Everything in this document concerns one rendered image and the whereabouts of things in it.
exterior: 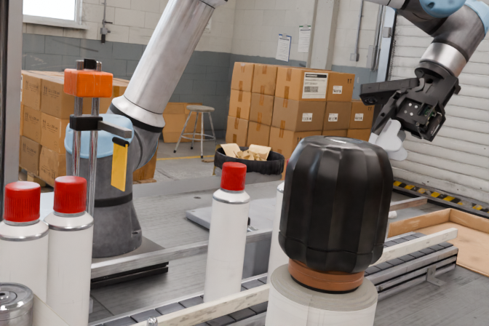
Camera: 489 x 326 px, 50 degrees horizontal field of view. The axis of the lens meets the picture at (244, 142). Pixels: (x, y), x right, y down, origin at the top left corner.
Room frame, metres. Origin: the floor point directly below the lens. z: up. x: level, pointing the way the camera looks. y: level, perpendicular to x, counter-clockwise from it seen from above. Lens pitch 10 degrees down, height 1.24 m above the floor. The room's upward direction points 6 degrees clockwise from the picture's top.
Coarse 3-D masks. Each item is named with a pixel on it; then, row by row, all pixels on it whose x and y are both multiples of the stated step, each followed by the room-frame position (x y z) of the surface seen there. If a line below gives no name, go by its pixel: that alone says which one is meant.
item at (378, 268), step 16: (400, 240) 1.07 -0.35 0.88; (400, 256) 0.97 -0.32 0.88; (416, 256) 0.98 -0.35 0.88; (368, 272) 0.88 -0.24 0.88; (176, 304) 0.69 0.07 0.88; (192, 304) 0.69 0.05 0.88; (256, 304) 0.71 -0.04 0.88; (112, 320) 0.63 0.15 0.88; (128, 320) 0.63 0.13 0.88; (144, 320) 0.64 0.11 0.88; (208, 320) 0.65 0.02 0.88; (224, 320) 0.66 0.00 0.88; (240, 320) 0.67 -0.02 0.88
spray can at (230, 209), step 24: (240, 168) 0.69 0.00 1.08; (216, 192) 0.70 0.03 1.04; (240, 192) 0.69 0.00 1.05; (216, 216) 0.68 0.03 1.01; (240, 216) 0.68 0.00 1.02; (216, 240) 0.68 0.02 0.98; (240, 240) 0.69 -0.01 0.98; (216, 264) 0.68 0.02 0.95; (240, 264) 0.69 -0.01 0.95; (216, 288) 0.68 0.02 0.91; (240, 288) 0.70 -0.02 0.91
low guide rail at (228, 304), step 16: (416, 240) 0.97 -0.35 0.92; (432, 240) 1.00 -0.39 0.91; (384, 256) 0.89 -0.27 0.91; (256, 288) 0.69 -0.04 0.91; (208, 304) 0.63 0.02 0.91; (224, 304) 0.64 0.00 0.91; (240, 304) 0.66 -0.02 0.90; (160, 320) 0.58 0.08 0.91; (176, 320) 0.59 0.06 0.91; (192, 320) 0.61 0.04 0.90
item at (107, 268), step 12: (396, 204) 1.05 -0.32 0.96; (408, 204) 1.08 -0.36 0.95; (420, 204) 1.11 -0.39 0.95; (252, 240) 0.78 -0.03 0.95; (156, 252) 0.67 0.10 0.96; (168, 252) 0.67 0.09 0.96; (180, 252) 0.69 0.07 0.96; (192, 252) 0.70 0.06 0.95; (204, 252) 0.72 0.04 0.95; (96, 264) 0.61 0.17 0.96; (108, 264) 0.61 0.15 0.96; (120, 264) 0.62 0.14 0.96; (132, 264) 0.64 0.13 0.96; (144, 264) 0.65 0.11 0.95; (96, 276) 0.60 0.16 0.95
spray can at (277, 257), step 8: (288, 160) 0.77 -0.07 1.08; (280, 184) 0.78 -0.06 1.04; (280, 192) 0.76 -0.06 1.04; (280, 200) 0.76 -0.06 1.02; (280, 208) 0.76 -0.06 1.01; (272, 232) 0.78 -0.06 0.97; (272, 240) 0.77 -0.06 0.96; (272, 248) 0.77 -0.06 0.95; (280, 248) 0.76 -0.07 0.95; (272, 256) 0.77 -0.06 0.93; (280, 256) 0.76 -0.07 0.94; (272, 264) 0.76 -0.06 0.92; (280, 264) 0.76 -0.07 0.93; (272, 272) 0.76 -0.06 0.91
